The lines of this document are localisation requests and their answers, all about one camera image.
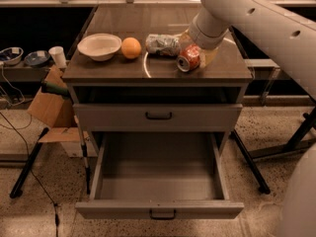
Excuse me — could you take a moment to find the black floor cable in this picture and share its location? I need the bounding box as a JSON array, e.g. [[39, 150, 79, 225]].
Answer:
[[0, 111, 61, 237]]

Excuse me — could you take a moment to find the green white crumpled can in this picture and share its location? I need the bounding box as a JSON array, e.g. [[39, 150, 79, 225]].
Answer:
[[145, 34, 181, 56]]

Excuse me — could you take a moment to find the blue bowl right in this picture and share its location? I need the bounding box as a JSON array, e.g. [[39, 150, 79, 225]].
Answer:
[[24, 50, 50, 68]]

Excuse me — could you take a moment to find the closed upper drawer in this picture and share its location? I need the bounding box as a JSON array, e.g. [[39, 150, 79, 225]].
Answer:
[[74, 104, 242, 132]]

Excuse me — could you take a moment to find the orange fruit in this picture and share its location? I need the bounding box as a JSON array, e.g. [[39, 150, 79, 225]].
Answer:
[[121, 38, 141, 59]]

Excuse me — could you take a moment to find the white paper bowl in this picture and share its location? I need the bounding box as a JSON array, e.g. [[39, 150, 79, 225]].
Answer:
[[77, 34, 121, 61]]

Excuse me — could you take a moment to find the red coke can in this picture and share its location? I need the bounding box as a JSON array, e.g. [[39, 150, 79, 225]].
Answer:
[[177, 44, 200, 72]]

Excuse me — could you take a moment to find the open lower drawer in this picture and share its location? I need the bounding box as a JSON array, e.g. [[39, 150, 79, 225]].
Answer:
[[76, 132, 244, 220]]

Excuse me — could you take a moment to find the green handled tool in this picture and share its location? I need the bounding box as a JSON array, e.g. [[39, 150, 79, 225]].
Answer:
[[41, 80, 70, 99]]

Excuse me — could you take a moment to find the blue bowl left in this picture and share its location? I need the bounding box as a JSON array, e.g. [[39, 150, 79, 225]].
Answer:
[[0, 47, 24, 66]]

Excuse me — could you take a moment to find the blue bowl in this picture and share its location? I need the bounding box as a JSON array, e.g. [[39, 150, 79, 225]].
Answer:
[[0, 47, 24, 66], [24, 50, 50, 68]]

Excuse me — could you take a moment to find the black white striped pole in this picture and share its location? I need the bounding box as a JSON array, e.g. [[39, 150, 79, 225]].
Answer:
[[74, 116, 91, 195]]

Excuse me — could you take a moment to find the brown cardboard box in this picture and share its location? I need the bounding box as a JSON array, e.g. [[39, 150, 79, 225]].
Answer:
[[27, 64, 99, 158]]

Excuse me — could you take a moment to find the grey drawer cabinet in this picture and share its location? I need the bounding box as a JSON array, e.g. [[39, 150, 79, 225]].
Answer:
[[61, 3, 254, 156]]

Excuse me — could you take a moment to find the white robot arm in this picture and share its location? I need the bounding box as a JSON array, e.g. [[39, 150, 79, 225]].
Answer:
[[188, 0, 316, 237]]

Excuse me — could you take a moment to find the black tripod leg left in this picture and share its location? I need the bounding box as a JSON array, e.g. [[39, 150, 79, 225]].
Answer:
[[9, 140, 42, 198]]

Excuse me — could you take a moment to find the white paper cup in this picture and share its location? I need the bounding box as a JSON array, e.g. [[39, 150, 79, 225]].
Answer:
[[48, 46, 67, 68]]

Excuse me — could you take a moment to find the black tripod leg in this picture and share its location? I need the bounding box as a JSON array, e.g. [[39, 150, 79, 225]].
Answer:
[[9, 140, 42, 198], [231, 130, 271, 195]]

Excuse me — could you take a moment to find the black tripod leg right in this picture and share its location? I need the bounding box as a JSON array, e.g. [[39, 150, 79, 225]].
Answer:
[[231, 130, 271, 195]]

